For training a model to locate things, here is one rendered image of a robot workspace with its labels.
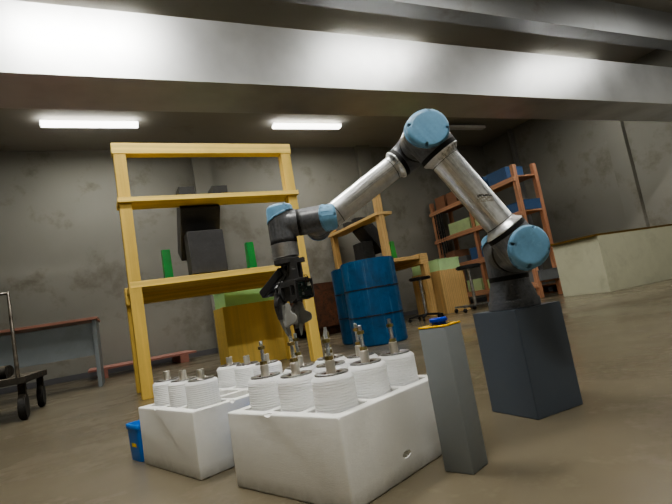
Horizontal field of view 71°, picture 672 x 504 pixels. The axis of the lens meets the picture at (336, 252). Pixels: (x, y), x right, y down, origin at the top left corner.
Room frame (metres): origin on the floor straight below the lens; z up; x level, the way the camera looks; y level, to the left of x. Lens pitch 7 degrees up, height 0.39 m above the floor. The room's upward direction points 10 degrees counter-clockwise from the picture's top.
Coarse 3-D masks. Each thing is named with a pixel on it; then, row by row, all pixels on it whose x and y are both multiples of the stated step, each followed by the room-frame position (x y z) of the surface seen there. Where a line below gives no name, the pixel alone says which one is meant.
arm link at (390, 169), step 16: (384, 160) 1.41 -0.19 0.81; (400, 160) 1.39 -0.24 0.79; (368, 176) 1.40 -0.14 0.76; (384, 176) 1.40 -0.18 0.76; (400, 176) 1.43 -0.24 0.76; (352, 192) 1.39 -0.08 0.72; (368, 192) 1.40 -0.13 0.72; (336, 208) 1.39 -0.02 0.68; (352, 208) 1.40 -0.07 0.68; (320, 240) 1.46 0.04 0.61
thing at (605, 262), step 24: (576, 240) 6.37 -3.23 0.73; (600, 240) 6.14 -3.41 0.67; (624, 240) 6.34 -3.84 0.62; (648, 240) 6.55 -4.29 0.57; (576, 264) 6.48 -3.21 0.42; (600, 264) 6.16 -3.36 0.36; (624, 264) 6.29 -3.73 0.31; (648, 264) 6.50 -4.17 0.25; (576, 288) 6.56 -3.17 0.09; (600, 288) 6.24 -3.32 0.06; (624, 288) 6.24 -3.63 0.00
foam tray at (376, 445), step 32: (416, 384) 1.16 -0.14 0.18; (256, 416) 1.13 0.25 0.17; (288, 416) 1.05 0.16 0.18; (320, 416) 0.99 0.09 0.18; (352, 416) 0.98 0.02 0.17; (384, 416) 1.05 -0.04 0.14; (416, 416) 1.13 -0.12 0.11; (256, 448) 1.14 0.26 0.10; (288, 448) 1.06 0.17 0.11; (320, 448) 0.99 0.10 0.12; (352, 448) 0.97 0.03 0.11; (384, 448) 1.04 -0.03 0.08; (416, 448) 1.12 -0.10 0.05; (256, 480) 1.16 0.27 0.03; (288, 480) 1.08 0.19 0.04; (320, 480) 1.00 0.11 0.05; (352, 480) 0.96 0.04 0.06; (384, 480) 1.03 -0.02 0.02
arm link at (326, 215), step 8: (304, 208) 1.28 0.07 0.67; (312, 208) 1.27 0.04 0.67; (320, 208) 1.27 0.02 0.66; (328, 208) 1.27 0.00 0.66; (296, 216) 1.26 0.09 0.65; (304, 216) 1.26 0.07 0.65; (312, 216) 1.26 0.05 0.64; (320, 216) 1.26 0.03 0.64; (328, 216) 1.26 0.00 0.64; (336, 216) 1.28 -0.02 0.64; (304, 224) 1.26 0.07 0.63; (312, 224) 1.27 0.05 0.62; (320, 224) 1.27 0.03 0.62; (328, 224) 1.27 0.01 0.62; (336, 224) 1.28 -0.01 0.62; (304, 232) 1.28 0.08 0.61; (312, 232) 1.29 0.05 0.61; (320, 232) 1.30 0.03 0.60
